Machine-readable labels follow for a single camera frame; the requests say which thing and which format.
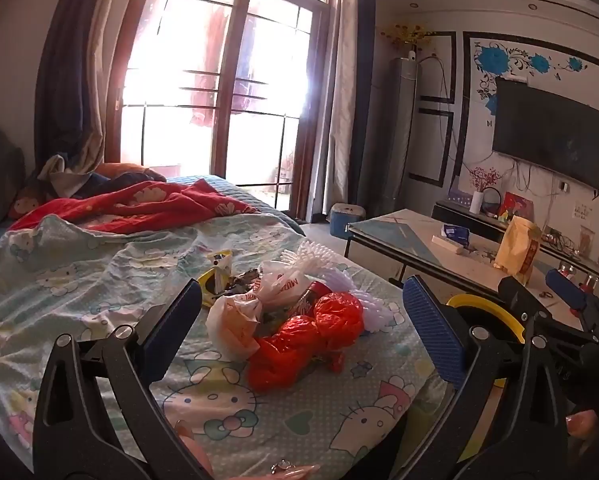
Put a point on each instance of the dark television cabinet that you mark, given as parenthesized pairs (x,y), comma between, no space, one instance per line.
(484,225)

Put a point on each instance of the pile of clothes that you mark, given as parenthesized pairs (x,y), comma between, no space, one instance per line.
(64,175)

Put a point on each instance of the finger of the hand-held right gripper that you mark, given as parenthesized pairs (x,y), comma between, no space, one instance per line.
(567,291)
(514,297)

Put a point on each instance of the small white camera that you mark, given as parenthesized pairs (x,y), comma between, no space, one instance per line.
(413,53)

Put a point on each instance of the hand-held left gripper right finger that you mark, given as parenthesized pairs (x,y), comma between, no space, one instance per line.
(432,330)

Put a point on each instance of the white foam fruit net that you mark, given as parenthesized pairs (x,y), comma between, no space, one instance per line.
(367,305)
(307,255)

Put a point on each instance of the blue box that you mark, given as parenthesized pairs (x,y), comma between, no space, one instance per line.
(457,232)

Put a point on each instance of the yellow paper bag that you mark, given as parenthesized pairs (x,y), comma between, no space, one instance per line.
(517,250)

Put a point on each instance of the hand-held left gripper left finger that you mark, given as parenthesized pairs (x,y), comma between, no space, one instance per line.
(172,330)

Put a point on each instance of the red flower-print blanket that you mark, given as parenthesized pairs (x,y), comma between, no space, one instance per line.
(149,205)

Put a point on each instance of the long white box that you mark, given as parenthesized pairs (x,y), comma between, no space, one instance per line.
(449,245)

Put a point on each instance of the orange pillow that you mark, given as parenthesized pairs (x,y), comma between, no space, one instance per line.
(122,170)

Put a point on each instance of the white vase red flowers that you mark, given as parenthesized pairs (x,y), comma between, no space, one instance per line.
(475,202)

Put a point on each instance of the small blue lidded bin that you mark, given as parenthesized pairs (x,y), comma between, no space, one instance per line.
(344,222)

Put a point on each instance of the person's left hand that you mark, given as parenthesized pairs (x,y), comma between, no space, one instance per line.
(199,452)

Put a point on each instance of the red picture card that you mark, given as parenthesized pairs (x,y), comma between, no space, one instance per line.
(517,207)

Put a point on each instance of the wall-mounted television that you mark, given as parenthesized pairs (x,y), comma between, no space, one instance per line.
(549,132)

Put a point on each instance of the person's right hand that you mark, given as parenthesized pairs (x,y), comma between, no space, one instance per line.
(582,422)

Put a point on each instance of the grey standing air conditioner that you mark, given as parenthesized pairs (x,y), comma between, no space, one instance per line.
(389,135)

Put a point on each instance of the yellow artificial flowers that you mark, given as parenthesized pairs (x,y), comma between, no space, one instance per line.
(407,35)

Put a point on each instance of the wooden-framed window door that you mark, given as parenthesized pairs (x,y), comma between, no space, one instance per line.
(229,75)

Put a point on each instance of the blue flower wall decal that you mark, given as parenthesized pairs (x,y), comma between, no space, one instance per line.
(494,57)

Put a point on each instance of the cat-print bed sheet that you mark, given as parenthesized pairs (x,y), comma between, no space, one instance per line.
(104,280)

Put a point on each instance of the red snack packet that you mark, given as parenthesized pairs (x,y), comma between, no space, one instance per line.
(313,296)

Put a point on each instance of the white printed plastic bag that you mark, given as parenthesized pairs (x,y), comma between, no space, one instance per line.
(232,325)
(282,285)

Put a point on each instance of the red plastic bag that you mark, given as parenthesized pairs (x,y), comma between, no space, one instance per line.
(299,342)

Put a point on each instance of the wall socket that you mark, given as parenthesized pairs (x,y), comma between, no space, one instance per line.
(564,186)

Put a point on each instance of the yellow-rimmed trash bin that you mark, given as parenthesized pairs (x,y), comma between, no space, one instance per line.
(484,310)

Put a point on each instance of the red glass jar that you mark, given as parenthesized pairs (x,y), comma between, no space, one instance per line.
(568,272)
(590,282)

